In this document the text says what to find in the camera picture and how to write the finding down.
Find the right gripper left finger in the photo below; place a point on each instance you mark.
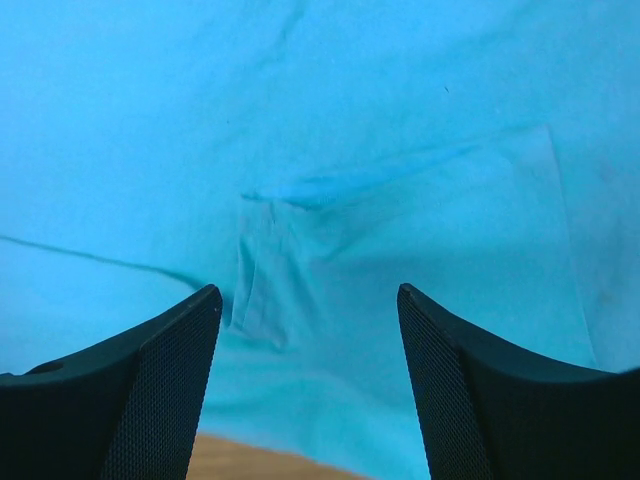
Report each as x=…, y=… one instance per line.
x=127, y=407

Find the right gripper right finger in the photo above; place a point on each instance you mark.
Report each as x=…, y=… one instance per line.
x=489, y=409

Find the cyan t shirt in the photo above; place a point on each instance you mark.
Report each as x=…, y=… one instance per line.
x=308, y=158

